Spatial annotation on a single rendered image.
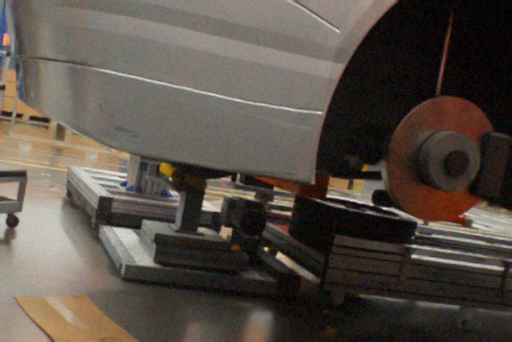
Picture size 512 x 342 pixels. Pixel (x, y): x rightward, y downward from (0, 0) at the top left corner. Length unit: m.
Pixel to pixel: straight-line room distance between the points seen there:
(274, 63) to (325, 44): 0.12
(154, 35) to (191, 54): 0.09
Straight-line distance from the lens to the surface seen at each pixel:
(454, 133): 1.75
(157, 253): 3.25
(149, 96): 1.36
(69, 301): 2.72
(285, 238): 3.70
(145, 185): 4.47
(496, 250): 4.90
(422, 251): 3.53
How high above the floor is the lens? 0.86
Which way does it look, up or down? 6 degrees down
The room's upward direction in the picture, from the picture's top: 11 degrees clockwise
